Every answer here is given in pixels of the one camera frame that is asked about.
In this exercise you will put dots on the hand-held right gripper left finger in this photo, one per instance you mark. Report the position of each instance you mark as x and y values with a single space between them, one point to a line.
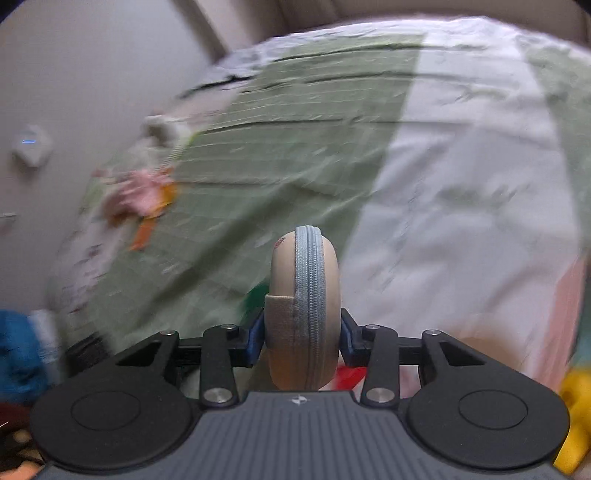
256 339

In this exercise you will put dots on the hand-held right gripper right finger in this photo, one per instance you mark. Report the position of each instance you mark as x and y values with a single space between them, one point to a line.
346 337

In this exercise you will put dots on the red strawberry plush toy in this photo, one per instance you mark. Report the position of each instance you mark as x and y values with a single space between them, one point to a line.
347 374

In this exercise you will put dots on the beige zip pouch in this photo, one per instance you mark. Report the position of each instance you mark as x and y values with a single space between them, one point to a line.
302 300

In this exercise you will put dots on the green plush toy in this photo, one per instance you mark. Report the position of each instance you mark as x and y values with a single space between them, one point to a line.
254 300

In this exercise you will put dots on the pink and orange plush toy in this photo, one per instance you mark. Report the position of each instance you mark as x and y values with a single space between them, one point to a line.
143 196

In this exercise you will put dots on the white plush toy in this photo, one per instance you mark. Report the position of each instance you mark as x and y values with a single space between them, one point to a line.
161 131

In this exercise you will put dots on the blue cloth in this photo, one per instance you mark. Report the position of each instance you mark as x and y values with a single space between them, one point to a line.
18 355

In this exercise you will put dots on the yellow plush toy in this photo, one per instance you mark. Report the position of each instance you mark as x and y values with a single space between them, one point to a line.
573 415

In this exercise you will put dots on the white wall socket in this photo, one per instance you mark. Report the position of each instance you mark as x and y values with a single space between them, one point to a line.
7 217

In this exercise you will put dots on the white wall device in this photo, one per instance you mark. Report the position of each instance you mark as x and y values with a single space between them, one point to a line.
31 144

